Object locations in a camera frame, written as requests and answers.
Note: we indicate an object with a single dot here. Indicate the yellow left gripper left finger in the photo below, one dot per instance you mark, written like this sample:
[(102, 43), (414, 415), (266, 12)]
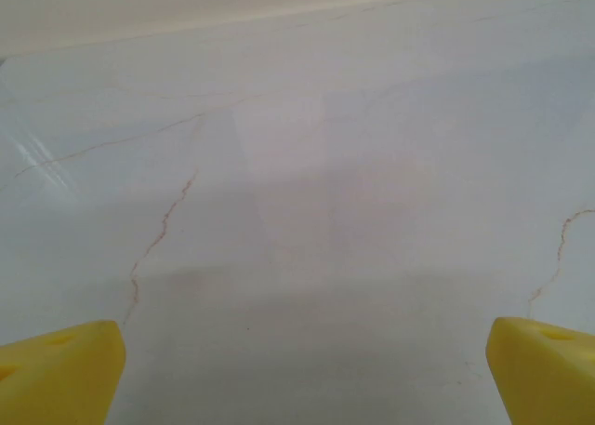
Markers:
[(60, 378)]

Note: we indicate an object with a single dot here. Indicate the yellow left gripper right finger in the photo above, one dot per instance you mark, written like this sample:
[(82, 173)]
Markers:
[(544, 378)]

